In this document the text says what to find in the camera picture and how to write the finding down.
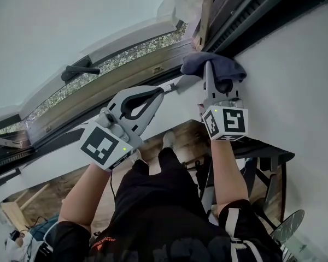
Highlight dark window frame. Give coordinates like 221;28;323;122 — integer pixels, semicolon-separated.
0;0;328;193

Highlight person's black trousers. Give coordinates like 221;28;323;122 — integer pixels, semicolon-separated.
112;147;208;229

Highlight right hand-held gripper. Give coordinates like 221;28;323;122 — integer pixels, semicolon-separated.
201;61;249;142

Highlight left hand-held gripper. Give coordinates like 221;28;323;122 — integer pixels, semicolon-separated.
80;85;165;171

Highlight person's right forearm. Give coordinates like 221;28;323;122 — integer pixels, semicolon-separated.
209;139;249;215

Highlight person's left forearm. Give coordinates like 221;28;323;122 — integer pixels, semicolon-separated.
57;161;134;228

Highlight pale green side table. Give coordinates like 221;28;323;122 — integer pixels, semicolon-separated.
283;229;322;262

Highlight white shoe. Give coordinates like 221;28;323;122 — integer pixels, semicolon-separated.
163;130;177;150
130;148;143;165

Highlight open window sash with glass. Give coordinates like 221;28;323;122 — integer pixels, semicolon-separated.
0;0;189;125

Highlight thin black cable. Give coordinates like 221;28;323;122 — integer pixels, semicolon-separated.
109;170;118;201

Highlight dark window handle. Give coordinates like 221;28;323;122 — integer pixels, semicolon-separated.
61;65;101;82

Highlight wooden stick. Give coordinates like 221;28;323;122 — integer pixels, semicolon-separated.
18;183;50;210

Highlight dark grey cloth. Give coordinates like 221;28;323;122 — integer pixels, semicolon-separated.
180;51;248;84

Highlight light wooden plank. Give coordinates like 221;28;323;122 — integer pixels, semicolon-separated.
0;200;31;232

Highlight person's black shirt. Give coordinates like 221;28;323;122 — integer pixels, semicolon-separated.
43;199;284;262

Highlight black side table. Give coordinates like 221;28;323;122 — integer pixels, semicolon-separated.
229;138;296;222

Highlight white plastic film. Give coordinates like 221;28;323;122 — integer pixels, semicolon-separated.
156;0;210;27

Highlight round black marble table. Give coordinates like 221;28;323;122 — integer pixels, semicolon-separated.
270;209;306;245

